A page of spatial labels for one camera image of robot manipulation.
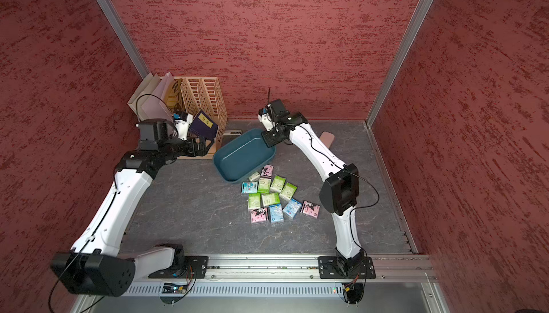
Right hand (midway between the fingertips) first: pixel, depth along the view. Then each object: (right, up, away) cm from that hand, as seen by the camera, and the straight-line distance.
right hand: (271, 141), depth 87 cm
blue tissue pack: (-10, -21, +5) cm, 23 cm away
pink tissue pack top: (-2, -14, +10) cm, 18 cm away
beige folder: (-56, +17, 0) cm, 59 cm away
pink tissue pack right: (+16, -28, -1) cm, 33 cm away
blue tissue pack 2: (+9, -28, -1) cm, 29 cm away
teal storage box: (-13, -6, +2) cm, 14 cm away
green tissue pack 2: (+3, -19, +6) cm, 20 cm away
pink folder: (-51, +15, +2) cm, 53 cm away
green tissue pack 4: (-7, -25, 0) cm, 26 cm away
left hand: (-25, -1, -12) cm, 27 cm away
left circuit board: (-33, -51, -15) cm, 63 cm away
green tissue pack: (-3, -20, +5) cm, 21 cm away
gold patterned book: (-48, +21, +13) cm, 54 cm away
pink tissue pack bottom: (-5, -30, -4) cm, 31 cm away
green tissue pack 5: (0, -25, +1) cm, 25 cm away
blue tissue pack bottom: (+2, -30, -2) cm, 30 cm away
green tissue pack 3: (+7, -22, +4) cm, 23 cm away
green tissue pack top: (-8, -17, +7) cm, 20 cm away
